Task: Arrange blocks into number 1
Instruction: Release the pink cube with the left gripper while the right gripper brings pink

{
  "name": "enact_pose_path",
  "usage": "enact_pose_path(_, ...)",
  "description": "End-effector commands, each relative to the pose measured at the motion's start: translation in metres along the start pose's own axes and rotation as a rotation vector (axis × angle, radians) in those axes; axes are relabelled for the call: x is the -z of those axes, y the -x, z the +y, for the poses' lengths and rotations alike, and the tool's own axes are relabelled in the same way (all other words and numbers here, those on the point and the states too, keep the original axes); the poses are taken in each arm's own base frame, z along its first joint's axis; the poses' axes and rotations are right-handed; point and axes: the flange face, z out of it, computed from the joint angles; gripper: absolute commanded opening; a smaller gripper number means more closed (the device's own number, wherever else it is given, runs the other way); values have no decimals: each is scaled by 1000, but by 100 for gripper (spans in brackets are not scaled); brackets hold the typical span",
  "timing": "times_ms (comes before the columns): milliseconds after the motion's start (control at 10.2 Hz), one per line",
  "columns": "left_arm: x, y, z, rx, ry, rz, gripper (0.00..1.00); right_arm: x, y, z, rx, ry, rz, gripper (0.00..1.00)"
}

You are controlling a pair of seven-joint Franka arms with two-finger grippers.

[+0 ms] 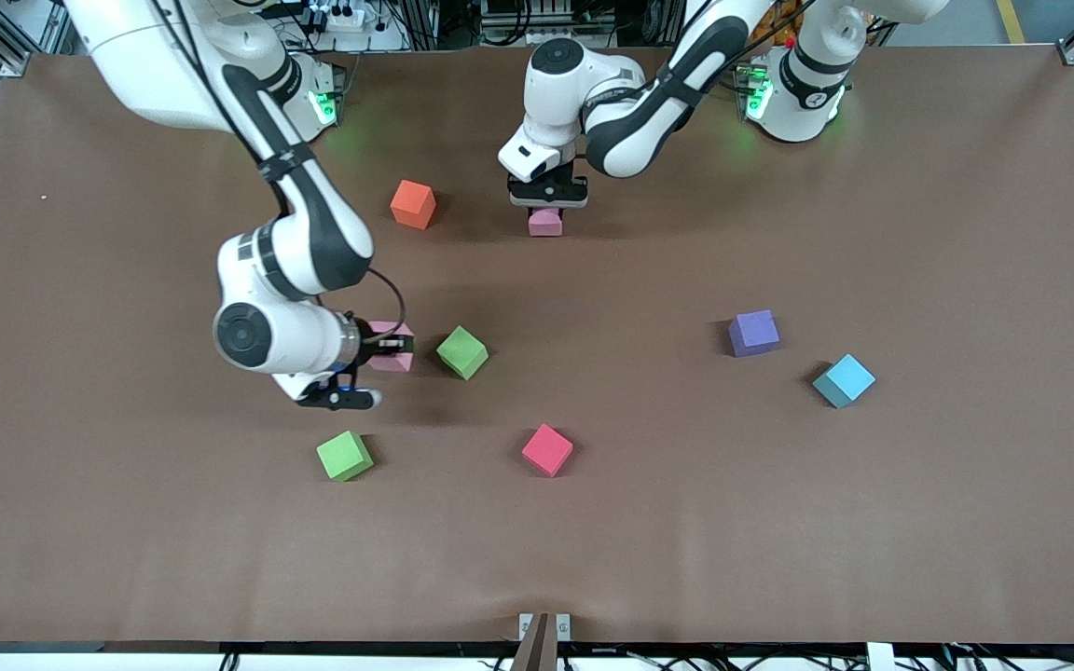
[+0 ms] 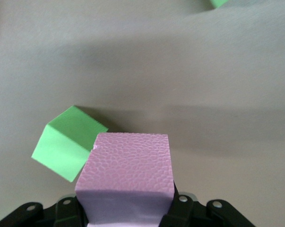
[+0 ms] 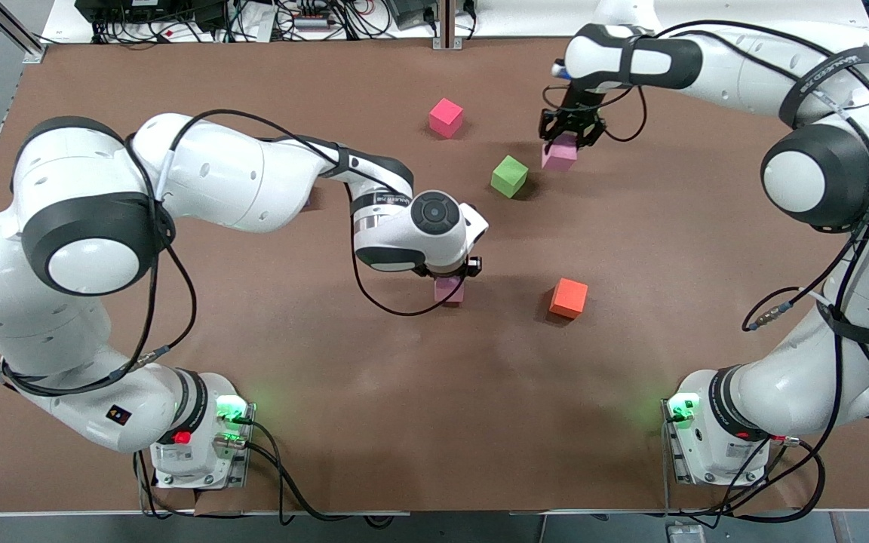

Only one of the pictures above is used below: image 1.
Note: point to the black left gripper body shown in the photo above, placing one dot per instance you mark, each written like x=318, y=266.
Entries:
x=567, y=173

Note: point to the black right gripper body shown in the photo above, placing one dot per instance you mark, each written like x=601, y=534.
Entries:
x=366, y=343

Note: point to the light pink foam cube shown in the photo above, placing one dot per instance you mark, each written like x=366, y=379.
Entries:
x=545, y=224
x=392, y=364

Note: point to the green foam cube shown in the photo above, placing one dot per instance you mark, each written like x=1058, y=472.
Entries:
x=344, y=455
x=462, y=352

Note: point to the purple foam cube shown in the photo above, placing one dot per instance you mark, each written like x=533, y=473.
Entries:
x=753, y=333

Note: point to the cyan foam cube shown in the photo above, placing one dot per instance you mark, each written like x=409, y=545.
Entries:
x=844, y=379

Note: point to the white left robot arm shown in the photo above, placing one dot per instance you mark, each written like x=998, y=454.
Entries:
x=649, y=121

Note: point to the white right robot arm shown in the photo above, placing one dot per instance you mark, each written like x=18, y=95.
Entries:
x=313, y=224

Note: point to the orange foam cube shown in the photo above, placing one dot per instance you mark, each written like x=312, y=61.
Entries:
x=413, y=203

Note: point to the metal equipment rack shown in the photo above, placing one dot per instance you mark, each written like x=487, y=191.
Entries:
x=509, y=14

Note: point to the red pink foam cube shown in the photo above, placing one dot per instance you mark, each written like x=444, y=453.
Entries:
x=547, y=449

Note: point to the bag of oranges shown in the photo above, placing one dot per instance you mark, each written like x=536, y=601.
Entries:
x=784, y=26

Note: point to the white power strip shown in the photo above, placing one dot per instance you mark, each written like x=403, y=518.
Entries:
x=341, y=17

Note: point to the brown table cover sheet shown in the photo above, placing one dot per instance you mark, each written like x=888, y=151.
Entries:
x=127, y=513

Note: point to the white label plate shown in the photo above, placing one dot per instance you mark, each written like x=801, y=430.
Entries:
x=880, y=657

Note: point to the metal mounting bracket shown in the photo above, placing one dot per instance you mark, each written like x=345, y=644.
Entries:
x=525, y=626

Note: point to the brown upright post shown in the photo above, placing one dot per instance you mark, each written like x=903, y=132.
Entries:
x=537, y=654

